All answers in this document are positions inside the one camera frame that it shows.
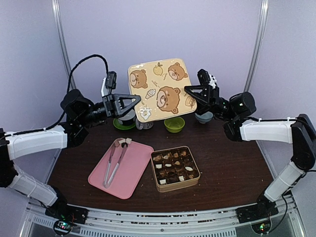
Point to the pale blue ceramic bowl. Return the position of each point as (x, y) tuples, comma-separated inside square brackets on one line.
[(204, 118)]

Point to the white metal tongs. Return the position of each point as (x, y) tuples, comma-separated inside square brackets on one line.
[(112, 168)]

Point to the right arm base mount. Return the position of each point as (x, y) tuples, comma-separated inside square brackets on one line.
[(255, 212)]

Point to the aluminium frame post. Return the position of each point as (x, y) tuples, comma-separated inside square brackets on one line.
[(260, 33), (62, 41)]

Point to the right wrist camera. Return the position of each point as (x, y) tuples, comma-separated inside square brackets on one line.
[(205, 77)]

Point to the tan cube chocolate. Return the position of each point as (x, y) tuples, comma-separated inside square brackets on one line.
[(128, 140)]

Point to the right aluminium frame post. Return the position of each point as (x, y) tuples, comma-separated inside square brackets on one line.
[(260, 33)]

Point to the front aluminium rail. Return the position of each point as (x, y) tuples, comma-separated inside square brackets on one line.
[(222, 222)]

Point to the gold chocolate tin box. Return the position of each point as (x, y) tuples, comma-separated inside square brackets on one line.
[(174, 169)]

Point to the bear print tin lid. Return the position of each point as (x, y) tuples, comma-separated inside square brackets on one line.
[(160, 84)]

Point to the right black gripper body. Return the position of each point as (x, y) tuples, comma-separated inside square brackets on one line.
[(216, 105)]

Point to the green saucer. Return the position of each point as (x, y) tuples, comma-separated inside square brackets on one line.
[(119, 126)]

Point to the lime green bowl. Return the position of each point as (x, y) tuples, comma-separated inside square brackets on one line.
[(174, 125)]

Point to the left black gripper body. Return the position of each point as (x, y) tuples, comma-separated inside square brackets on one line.
[(98, 115)]

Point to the white dark blue bowl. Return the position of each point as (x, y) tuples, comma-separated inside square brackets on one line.
[(127, 119)]

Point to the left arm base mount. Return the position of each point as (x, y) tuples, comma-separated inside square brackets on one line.
[(70, 214)]

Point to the white patterned mug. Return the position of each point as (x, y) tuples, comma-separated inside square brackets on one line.
[(143, 125)]

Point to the right circuit board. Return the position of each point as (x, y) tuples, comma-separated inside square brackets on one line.
[(261, 228)]

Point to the left aluminium frame post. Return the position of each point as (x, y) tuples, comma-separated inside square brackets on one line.
[(62, 41)]

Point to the left circuit board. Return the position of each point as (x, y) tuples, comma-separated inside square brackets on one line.
[(62, 228)]

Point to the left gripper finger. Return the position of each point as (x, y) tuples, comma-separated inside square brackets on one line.
[(122, 97), (126, 105)]

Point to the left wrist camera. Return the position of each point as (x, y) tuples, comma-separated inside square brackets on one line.
[(109, 83)]

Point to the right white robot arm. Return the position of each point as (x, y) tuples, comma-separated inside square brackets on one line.
[(239, 125)]

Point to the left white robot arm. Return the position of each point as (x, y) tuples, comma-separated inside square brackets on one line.
[(81, 113)]

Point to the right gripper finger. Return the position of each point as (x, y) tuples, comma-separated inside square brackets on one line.
[(197, 88), (198, 97)]

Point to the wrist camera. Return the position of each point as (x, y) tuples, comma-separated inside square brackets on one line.
[(205, 77), (109, 83)]

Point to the circuit board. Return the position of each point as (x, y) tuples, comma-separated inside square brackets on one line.
[(62, 228), (261, 228)]

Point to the pink plastic tray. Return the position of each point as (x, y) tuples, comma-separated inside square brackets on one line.
[(129, 172)]

